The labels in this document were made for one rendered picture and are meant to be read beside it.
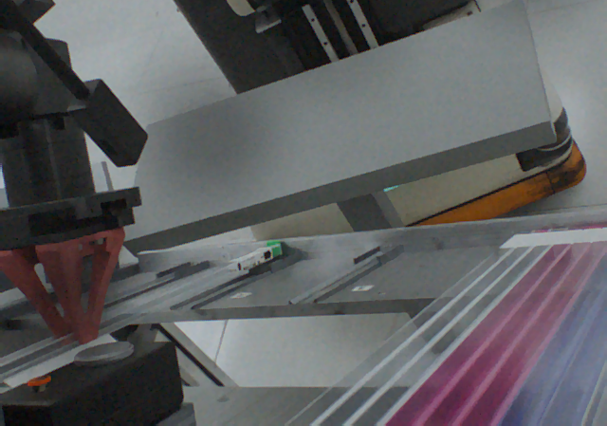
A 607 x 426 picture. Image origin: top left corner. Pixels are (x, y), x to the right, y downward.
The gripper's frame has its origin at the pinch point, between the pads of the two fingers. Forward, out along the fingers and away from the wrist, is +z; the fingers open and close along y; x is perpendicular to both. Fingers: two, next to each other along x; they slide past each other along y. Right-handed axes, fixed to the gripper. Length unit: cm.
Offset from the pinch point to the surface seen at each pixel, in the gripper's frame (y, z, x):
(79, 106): 13.1, -13.8, -11.0
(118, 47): -135, -51, 185
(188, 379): -21.1, 16.6, 39.5
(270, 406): 20.5, 1.7, -10.0
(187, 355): -21.0, 13.7, 40.1
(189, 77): -98, -34, 169
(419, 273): 18.3, 1.6, 19.2
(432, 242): 16.2, 0.9, 29.8
